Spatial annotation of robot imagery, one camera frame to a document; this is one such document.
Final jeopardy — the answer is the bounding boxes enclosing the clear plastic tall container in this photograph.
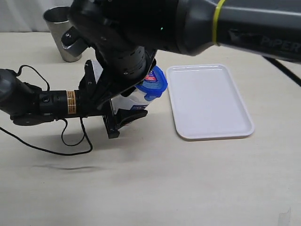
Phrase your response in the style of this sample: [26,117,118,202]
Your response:
[111,88,151,114]

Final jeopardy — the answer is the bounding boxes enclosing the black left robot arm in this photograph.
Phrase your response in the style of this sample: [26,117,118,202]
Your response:
[0,69,148,139]

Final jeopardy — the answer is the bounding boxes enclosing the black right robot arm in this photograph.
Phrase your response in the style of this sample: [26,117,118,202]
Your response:
[68,0,301,105]

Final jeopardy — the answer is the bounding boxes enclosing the white rectangular plastic tray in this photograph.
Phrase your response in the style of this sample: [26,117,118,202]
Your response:
[166,64,254,140]

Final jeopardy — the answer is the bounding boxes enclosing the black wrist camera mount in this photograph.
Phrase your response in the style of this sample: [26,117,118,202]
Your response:
[84,60,103,96]

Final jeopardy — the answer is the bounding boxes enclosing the blue snap-lock container lid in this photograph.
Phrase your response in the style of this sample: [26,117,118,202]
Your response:
[135,66,168,102]

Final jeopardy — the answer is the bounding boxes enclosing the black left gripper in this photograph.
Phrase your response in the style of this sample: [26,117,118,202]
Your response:
[75,90,148,139]

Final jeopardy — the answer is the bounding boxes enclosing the stainless steel tumbler cup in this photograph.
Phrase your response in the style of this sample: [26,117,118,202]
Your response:
[43,6,81,63]

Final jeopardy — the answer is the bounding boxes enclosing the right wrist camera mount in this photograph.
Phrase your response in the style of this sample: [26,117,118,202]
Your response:
[61,26,90,57]

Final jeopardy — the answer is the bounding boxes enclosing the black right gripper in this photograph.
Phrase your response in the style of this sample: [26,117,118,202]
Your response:
[93,46,157,108]

